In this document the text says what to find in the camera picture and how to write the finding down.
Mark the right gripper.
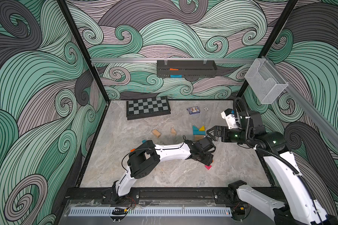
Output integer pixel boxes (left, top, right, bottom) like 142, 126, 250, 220
209, 125, 252, 145

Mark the wooden long block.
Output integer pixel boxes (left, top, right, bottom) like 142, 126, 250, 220
194, 135, 205, 141

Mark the teal long block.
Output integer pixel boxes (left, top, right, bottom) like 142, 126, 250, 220
193, 131, 206, 136

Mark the teal triangle block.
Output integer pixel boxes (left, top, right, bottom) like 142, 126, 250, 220
192, 126, 199, 133

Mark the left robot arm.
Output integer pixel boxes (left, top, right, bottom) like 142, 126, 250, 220
113, 137, 216, 199

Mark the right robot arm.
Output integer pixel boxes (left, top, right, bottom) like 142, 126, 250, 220
207, 125, 338, 225

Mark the playing card box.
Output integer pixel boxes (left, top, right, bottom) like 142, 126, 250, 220
187, 107, 201, 115

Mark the small wooden triangle block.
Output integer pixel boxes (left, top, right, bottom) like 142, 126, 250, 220
171, 128, 177, 136

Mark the wooden rectangular block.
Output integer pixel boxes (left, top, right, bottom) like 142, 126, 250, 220
152, 129, 161, 138

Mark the clear acrylic holder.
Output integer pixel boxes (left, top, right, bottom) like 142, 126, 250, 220
245, 58, 288, 105

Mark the black grey chessboard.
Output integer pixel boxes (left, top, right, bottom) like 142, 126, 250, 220
126, 97, 171, 120

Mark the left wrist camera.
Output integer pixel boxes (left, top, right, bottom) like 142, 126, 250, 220
194, 137, 216, 153

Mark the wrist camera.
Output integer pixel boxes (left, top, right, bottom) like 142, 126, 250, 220
194, 137, 216, 153
221, 108, 241, 129

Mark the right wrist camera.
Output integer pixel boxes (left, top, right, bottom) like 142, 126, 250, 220
221, 108, 241, 129

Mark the aluminium wall rail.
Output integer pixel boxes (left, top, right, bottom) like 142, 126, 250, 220
91, 57, 255, 64

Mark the black wall tray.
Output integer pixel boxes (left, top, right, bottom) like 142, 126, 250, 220
156, 61, 218, 81

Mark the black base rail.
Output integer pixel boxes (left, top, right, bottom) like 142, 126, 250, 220
64, 186, 288, 204

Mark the white perforated cable duct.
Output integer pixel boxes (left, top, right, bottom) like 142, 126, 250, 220
68, 206, 232, 217

